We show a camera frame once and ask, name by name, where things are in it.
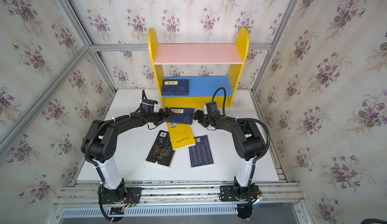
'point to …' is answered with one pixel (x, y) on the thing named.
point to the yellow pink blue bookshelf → (208, 66)
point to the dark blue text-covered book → (200, 153)
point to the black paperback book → (162, 152)
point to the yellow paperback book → (181, 135)
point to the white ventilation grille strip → (95, 212)
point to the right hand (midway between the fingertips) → (193, 118)
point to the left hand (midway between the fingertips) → (170, 114)
